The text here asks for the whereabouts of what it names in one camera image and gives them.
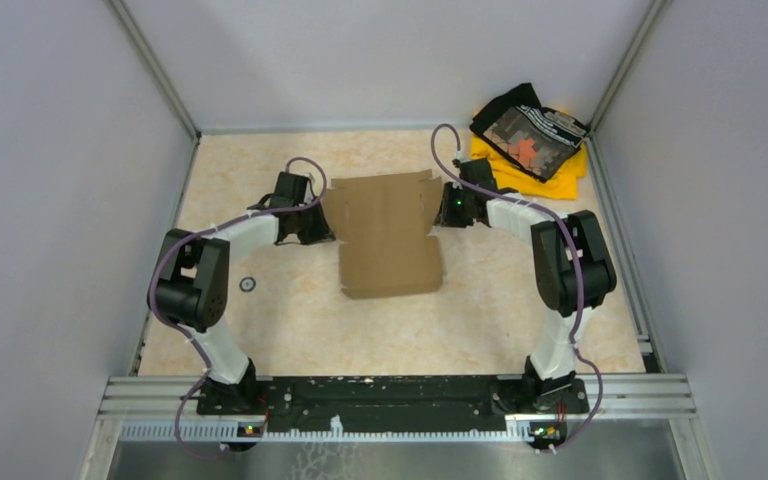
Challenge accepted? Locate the yellow folded cloth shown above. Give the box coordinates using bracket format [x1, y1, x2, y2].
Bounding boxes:
[470, 105, 590, 200]

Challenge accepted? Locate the brown cardboard box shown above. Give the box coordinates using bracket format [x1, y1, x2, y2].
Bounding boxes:
[323, 170, 444, 300]

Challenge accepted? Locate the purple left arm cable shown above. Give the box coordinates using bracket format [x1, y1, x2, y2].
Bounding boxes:
[148, 156, 329, 461]

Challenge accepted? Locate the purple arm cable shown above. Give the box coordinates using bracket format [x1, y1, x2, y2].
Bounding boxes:
[148, 156, 329, 461]
[430, 123, 605, 454]

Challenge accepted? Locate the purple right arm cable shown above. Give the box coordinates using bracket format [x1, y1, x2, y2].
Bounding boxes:
[430, 123, 605, 454]

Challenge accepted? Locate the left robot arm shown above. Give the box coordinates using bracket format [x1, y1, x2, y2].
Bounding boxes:
[147, 170, 333, 414]

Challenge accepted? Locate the aluminium front rail frame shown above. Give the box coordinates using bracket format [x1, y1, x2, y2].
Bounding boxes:
[98, 374, 696, 444]

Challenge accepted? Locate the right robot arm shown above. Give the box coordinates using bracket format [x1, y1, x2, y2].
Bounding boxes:
[436, 159, 617, 412]

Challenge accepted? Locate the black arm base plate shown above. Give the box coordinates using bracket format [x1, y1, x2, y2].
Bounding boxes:
[196, 375, 590, 434]

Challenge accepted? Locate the black printed folded shirt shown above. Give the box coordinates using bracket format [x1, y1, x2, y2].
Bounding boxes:
[469, 83, 590, 183]

